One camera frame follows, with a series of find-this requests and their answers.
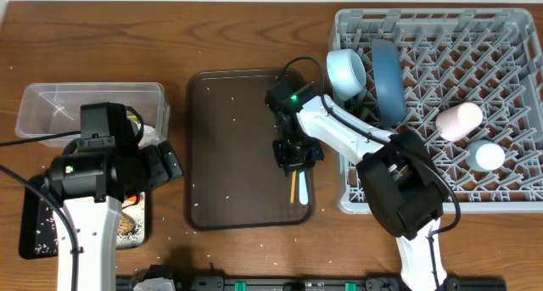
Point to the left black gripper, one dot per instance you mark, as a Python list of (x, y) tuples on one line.
[(165, 165)]

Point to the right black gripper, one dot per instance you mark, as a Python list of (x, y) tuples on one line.
[(290, 163)]

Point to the wooden chopstick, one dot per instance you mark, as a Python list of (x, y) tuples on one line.
[(293, 187)]

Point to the white tissue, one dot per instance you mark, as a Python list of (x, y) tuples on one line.
[(150, 136)]

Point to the light blue plastic knife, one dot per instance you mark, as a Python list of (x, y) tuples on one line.
[(303, 189)]

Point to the green snack wrapper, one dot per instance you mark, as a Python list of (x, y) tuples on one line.
[(136, 121)]

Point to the light blue rice bowl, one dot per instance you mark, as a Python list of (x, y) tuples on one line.
[(346, 73)]

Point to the dark blue plate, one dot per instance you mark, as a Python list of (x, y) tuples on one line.
[(388, 82)]

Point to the pink cup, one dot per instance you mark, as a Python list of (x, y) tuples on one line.
[(455, 123)]

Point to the light blue cup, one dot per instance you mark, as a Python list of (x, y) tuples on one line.
[(484, 155)]

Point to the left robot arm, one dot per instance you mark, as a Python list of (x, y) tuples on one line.
[(87, 184)]

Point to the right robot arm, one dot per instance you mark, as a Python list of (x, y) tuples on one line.
[(405, 193)]

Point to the black waste tray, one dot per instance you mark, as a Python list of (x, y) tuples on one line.
[(38, 231)]

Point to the grey plastic dishwasher rack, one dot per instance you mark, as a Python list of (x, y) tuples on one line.
[(487, 56)]

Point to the brown food scrap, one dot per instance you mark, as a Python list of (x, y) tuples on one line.
[(126, 225)]

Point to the dark brown serving tray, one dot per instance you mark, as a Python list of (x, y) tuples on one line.
[(233, 180)]

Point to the clear plastic bin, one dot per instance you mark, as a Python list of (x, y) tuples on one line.
[(51, 108)]

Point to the spilled white rice pile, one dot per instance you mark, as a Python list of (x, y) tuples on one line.
[(136, 223)]

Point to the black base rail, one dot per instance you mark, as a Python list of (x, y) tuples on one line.
[(161, 277)]

